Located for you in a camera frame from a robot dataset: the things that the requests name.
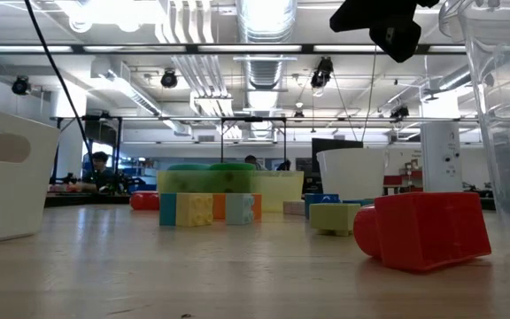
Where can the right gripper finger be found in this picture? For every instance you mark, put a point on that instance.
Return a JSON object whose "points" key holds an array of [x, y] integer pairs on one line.
{"points": [[370, 13], [396, 42]]}

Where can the white round cup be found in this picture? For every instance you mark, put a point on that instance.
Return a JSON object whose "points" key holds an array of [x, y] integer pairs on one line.
{"points": [[352, 173]]}

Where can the red cabinet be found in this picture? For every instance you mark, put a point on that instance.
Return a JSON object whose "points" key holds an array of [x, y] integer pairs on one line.
{"points": [[396, 181]]}

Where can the teal foam die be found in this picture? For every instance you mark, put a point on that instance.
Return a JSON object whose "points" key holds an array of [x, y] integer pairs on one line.
{"points": [[188, 167]]}

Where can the red stepped toy block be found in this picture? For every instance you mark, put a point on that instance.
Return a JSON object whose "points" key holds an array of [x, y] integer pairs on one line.
{"points": [[423, 230]]}

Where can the lime green toy block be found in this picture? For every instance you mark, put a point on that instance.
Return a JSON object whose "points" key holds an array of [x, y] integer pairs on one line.
{"points": [[334, 217]]}

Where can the small tan square dish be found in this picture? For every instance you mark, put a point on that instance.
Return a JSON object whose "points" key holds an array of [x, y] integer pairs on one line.
{"points": [[294, 208]]}

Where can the black overhead camera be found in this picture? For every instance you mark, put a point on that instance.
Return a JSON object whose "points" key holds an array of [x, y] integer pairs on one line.
{"points": [[323, 68]]}

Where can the yellow translucent bin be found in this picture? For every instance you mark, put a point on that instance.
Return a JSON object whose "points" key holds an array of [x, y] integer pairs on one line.
{"points": [[281, 190]]}

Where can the blue small toy block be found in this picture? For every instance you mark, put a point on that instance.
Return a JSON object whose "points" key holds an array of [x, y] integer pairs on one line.
{"points": [[167, 209]]}

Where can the green foam die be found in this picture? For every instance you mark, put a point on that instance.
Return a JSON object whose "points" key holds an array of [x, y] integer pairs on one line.
{"points": [[233, 166]]}

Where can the black overhead crossbar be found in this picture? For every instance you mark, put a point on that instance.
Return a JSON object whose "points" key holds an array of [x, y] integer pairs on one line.
{"points": [[307, 49]]}

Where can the black ceiling spotlight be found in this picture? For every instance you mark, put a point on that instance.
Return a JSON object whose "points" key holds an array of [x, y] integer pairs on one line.
{"points": [[399, 112], [169, 80], [20, 85]]}

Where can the dark blue toy block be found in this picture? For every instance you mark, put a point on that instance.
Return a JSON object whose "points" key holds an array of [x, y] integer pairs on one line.
{"points": [[321, 198]]}

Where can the mint small toy block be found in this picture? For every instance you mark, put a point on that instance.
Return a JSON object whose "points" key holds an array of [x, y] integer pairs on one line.
{"points": [[239, 209]]}

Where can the teal toy block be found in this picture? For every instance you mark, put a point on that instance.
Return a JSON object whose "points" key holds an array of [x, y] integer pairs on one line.
{"points": [[363, 202]]}

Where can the black background station frame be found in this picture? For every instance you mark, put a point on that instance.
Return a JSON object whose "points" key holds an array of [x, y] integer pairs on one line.
{"points": [[118, 146], [253, 119]]}

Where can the yellow small toy block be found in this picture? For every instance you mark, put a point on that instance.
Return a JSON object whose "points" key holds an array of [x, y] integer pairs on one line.
{"points": [[194, 209]]}

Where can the orange curved toy block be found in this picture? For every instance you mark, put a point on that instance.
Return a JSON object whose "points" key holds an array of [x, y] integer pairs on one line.
{"points": [[218, 206]]}

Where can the black aluminium table frame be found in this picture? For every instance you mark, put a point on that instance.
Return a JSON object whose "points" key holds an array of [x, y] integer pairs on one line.
{"points": [[87, 200]]}

